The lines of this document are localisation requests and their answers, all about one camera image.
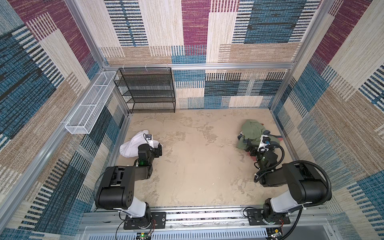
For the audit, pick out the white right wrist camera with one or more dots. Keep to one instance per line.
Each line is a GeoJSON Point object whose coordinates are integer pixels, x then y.
{"type": "Point", "coordinates": [264, 143]}

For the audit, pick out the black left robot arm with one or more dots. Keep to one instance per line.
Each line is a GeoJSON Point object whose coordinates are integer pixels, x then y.
{"type": "Point", "coordinates": [117, 187]}

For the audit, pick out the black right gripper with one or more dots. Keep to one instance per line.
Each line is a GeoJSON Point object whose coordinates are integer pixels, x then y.
{"type": "Point", "coordinates": [254, 149]}

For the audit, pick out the green cloth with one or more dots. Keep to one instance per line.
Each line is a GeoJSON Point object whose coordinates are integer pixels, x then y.
{"type": "Point", "coordinates": [251, 132]}

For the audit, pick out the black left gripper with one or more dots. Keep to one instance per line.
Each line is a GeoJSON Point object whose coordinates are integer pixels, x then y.
{"type": "Point", "coordinates": [156, 151]}

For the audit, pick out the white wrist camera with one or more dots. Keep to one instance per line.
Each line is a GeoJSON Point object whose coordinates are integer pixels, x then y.
{"type": "Point", "coordinates": [264, 143]}
{"type": "Point", "coordinates": [149, 139]}

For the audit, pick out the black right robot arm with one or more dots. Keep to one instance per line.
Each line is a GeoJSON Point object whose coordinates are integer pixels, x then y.
{"type": "Point", "coordinates": [308, 185]}

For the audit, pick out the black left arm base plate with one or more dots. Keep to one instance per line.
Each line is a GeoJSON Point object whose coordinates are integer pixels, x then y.
{"type": "Point", "coordinates": [156, 220]}

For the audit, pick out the white cloth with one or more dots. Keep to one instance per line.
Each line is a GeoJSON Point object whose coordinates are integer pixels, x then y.
{"type": "Point", "coordinates": [130, 148]}

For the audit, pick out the red cloth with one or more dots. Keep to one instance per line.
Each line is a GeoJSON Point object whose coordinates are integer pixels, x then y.
{"type": "Point", "coordinates": [252, 152]}

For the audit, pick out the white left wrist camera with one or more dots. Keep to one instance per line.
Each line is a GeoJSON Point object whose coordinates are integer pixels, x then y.
{"type": "Point", "coordinates": [149, 139]}

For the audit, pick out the white wire mesh basket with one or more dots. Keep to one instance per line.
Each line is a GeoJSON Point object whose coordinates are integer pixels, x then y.
{"type": "Point", "coordinates": [87, 113]}

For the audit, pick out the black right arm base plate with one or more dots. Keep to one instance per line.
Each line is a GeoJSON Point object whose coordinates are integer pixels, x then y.
{"type": "Point", "coordinates": [257, 217]}

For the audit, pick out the black wire shelf rack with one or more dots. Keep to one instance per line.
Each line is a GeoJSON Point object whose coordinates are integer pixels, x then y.
{"type": "Point", "coordinates": [147, 90]}

